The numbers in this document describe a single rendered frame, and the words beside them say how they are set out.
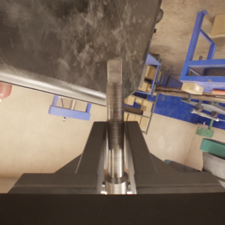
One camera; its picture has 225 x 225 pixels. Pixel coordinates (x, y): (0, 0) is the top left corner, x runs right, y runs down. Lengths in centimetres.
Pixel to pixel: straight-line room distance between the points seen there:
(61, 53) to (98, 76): 8
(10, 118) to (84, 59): 341
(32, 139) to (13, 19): 361
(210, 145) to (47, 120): 333
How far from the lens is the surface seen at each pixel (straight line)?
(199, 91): 226
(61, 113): 326
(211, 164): 89
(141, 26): 40
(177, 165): 92
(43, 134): 384
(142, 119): 464
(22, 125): 372
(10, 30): 29
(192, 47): 228
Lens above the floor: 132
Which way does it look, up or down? 4 degrees up
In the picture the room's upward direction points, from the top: 165 degrees counter-clockwise
